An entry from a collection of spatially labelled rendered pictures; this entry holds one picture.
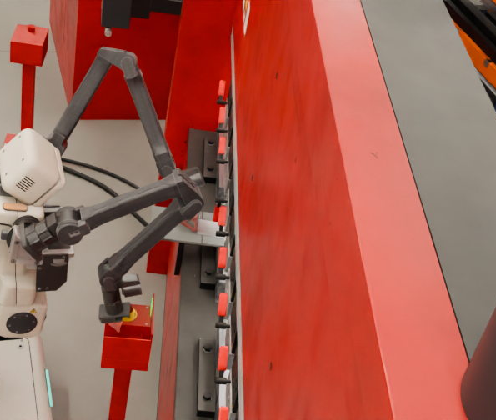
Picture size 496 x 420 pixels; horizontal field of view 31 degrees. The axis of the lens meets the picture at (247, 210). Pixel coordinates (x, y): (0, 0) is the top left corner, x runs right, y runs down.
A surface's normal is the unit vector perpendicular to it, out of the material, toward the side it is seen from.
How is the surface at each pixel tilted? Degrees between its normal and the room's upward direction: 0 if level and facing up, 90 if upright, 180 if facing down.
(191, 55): 90
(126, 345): 90
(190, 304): 0
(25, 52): 90
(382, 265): 0
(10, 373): 0
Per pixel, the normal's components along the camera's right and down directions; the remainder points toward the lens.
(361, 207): 0.17, -0.79
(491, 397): -0.90, 0.12
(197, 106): 0.03, 0.61
